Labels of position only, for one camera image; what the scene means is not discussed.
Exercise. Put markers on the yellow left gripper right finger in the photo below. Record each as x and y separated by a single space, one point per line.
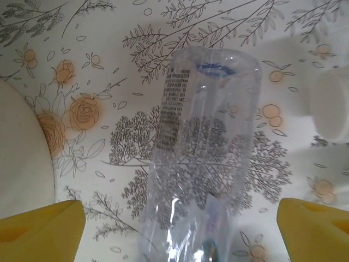
319 234

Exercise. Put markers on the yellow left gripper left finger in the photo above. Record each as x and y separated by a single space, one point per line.
38 237

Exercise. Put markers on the clear crushed plastic bottle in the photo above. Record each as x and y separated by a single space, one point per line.
201 136

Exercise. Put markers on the cream plastic bin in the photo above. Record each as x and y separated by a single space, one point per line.
21 142

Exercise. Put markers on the small bottle with green cap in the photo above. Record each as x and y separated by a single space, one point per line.
330 106

